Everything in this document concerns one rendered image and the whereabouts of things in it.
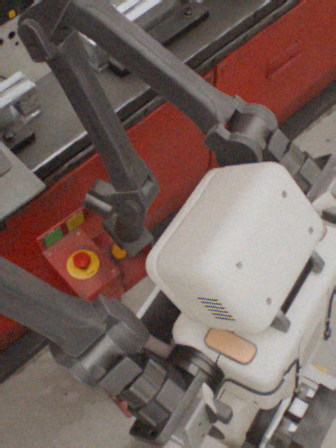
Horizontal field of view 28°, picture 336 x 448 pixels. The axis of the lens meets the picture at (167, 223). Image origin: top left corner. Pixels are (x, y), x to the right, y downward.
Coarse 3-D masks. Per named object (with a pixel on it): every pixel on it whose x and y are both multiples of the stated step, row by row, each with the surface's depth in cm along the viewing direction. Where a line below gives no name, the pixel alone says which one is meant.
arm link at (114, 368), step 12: (108, 336) 91; (96, 348) 91; (108, 348) 91; (120, 348) 91; (84, 360) 92; (96, 360) 91; (108, 360) 92; (120, 360) 92; (132, 360) 91; (96, 372) 92; (108, 372) 92; (120, 372) 91; (132, 372) 92; (108, 384) 92; (120, 384) 92
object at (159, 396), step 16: (144, 352) 96; (144, 368) 92; (160, 368) 94; (128, 384) 93; (144, 384) 92; (160, 384) 93; (176, 384) 93; (192, 384) 94; (128, 400) 93; (144, 400) 92; (160, 400) 92; (176, 400) 93; (144, 416) 93; (160, 416) 92; (176, 416) 92; (144, 432) 94; (160, 432) 91
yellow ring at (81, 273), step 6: (78, 252) 154; (90, 252) 154; (72, 258) 153; (96, 258) 153; (72, 264) 153; (90, 264) 153; (96, 264) 153; (72, 270) 152; (78, 270) 152; (84, 270) 152; (90, 270) 152; (96, 270) 152; (78, 276) 151; (84, 276) 151; (90, 276) 151
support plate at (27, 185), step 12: (0, 144) 143; (12, 156) 141; (12, 168) 139; (24, 168) 139; (0, 180) 138; (12, 180) 138; (24, 180) 138; (36, 180) 138; (0, 192) 136; (12, 192) 136; (24, 192) 136; (36, 192) 136; (0, 204) 135; (12, 204) 135; (0, 216) 134
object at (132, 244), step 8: (104, 224) 146; (112, 224) 146; (112, 232) 146; (120, 232) 142; (144, 232) 147; (120, 240) 145; (128, 240) 144; (136, 240) 146; (144, 240) 146; (152, 240) 147; (128, 248) 145; (136, 248) 145
